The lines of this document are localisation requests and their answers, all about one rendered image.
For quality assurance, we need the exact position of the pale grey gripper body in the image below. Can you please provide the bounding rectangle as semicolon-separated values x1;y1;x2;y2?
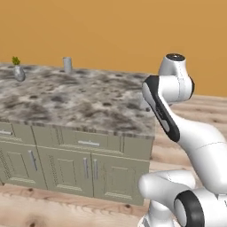
138;92;152;113

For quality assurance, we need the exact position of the wide olive drawer front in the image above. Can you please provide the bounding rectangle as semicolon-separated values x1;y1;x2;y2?
31;124;155;162

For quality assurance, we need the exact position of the glass cup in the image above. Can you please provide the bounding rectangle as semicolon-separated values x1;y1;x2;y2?
62;56;74;74

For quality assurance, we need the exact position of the narrow olive drawer front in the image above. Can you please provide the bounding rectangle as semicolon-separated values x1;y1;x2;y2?
0;121;37;146

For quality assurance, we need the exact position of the olive cupboard door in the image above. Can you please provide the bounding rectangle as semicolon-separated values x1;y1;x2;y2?
0;139;48;191
37;145;95;199
90;153;151;207

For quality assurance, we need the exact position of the grey vase with green plant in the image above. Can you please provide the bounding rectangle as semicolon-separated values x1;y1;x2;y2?
11;56;27;82

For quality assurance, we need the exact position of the silver wide drawer handle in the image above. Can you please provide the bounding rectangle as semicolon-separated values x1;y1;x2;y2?
77;140;101;148

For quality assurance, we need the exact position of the silver cupboard door handle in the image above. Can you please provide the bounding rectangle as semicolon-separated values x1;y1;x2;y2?
27;149;39;172
82;156;90;180
92;158;99;181

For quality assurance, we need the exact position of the silver narrow drawer handle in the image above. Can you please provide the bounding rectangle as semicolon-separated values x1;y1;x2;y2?
0;129;13;137

